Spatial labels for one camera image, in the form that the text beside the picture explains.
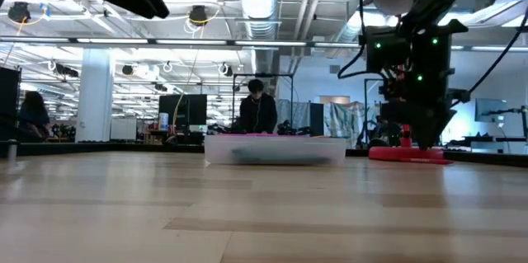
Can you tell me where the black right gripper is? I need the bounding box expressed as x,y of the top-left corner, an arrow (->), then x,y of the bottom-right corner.
379,19 -> 471,150

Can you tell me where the clear pencil box pink lid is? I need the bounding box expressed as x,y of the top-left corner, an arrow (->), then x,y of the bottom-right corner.
204,133 -> 347,167

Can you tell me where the red desk lamp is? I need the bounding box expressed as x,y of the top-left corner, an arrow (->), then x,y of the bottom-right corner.
368,0 -> 454,166

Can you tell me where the grey patterned tarp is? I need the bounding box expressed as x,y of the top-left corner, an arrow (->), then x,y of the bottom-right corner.
323,101 -> 368,148

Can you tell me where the horizontal light bar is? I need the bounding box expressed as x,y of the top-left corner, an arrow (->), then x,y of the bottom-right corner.
0,35 -> 528,52

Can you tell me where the white building column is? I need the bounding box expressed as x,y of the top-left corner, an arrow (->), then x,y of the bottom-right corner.
75,48 -> 116,143

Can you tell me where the black cabinet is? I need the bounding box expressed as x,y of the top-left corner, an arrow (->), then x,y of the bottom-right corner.
309,102 -> 325,138

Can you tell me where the black monitor screen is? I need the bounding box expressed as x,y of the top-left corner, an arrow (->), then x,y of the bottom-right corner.
158,94 -> 208,132

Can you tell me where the white whiteboard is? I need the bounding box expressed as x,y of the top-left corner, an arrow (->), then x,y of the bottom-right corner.
110,117 -> 138,141

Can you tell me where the person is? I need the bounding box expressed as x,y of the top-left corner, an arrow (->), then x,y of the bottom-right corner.
16,91 -> 53,143
238,78 -> 279,135

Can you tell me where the black partition panel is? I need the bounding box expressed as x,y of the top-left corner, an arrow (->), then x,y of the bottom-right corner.
0,67 -> 21,143

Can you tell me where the wall screen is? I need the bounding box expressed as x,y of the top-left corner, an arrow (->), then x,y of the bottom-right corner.
474,97 -> 509,123

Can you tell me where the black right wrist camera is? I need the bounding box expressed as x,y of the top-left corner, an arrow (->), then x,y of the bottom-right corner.
358,26 -> 413,75

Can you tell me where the black ceiling cord reel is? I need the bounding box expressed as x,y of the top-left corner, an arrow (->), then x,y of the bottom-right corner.
7,2 -> 32,24
188,5 -> 209,27

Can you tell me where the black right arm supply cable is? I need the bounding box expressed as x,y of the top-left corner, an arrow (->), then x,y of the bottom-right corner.
449,5 -> 528,110

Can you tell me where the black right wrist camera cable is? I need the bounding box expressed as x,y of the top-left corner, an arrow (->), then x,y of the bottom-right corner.
337,0 -> 387,81

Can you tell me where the yellow hanging cable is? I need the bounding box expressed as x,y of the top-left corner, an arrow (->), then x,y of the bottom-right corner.
172,7 -> 222,132

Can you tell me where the silver ventilation duct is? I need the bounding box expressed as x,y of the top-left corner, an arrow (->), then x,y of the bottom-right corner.
235,0 -> 286,75

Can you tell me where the silver metal post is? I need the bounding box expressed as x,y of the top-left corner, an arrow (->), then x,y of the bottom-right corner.
7,139 -> 20,162

